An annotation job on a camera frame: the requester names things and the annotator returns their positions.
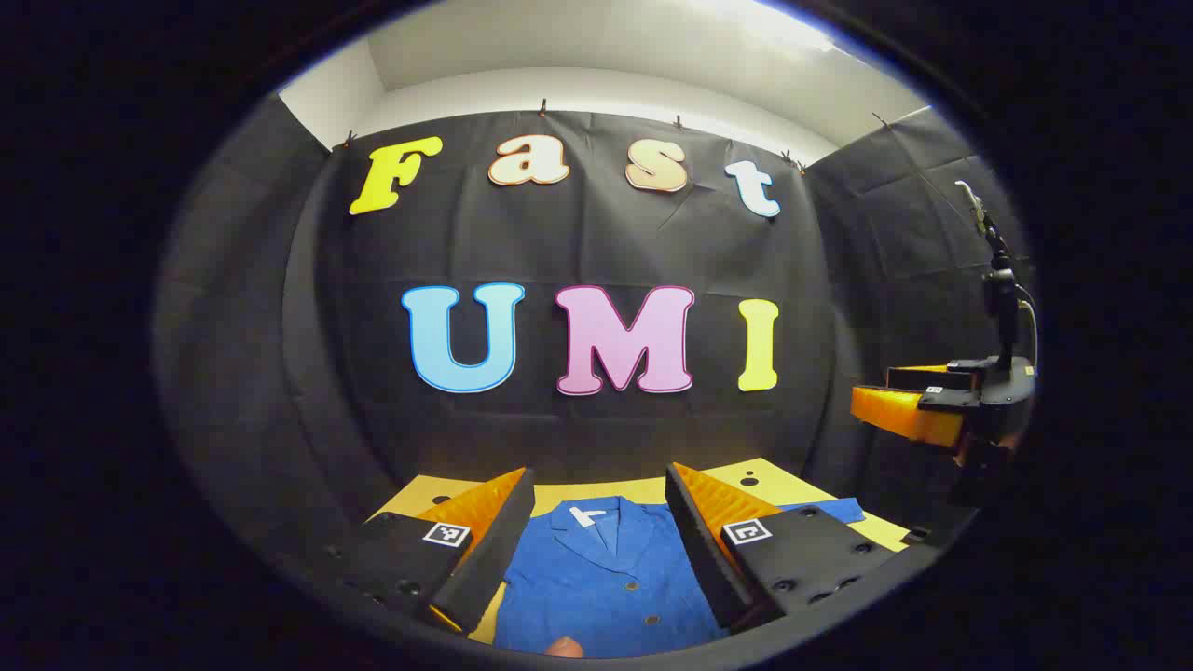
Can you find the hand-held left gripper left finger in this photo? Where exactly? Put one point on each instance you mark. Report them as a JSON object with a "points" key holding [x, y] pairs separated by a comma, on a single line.
{"points": [[499, 536]]}

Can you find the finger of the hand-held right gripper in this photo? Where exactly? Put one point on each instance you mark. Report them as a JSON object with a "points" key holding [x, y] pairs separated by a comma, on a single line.
{"points": [[918, 375], [909, 415]]}

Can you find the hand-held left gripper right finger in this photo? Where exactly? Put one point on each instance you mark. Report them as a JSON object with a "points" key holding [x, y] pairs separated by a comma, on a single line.
{"points": [[694, 536]]}

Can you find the black backdrop cloth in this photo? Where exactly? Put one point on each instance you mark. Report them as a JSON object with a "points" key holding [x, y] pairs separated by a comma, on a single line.
{"points": [[596, 242]]}

